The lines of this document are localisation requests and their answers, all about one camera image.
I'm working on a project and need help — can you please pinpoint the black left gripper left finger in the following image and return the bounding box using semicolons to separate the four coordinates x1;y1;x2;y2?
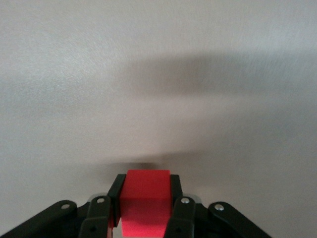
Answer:
0;174;127;238

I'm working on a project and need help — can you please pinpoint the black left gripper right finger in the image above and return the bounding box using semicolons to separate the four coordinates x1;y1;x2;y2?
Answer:
165;174;273;238

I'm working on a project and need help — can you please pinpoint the red cube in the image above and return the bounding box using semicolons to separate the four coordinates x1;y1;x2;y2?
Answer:
119;169;172;238

